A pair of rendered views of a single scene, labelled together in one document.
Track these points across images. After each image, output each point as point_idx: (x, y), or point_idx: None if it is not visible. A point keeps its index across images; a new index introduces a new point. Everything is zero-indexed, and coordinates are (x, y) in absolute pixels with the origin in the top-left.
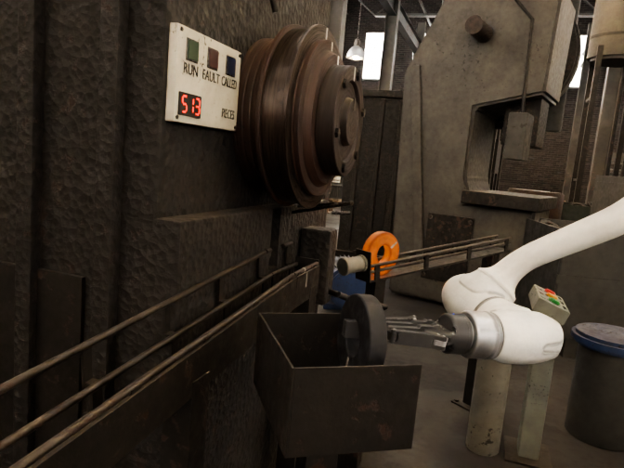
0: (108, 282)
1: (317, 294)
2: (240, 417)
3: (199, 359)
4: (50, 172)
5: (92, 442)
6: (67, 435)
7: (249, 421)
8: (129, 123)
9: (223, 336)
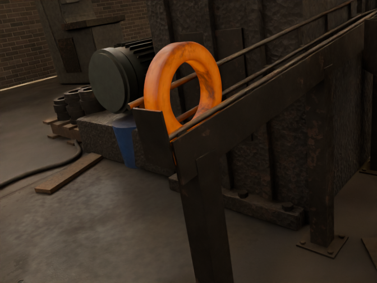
0: (258, 24)
1: None
2: (345, 116)
3: (326, 54)
4: None
5: (278, 86)
6: (266, 78)
7: (350, 121)
8: None
9: (338, 42)
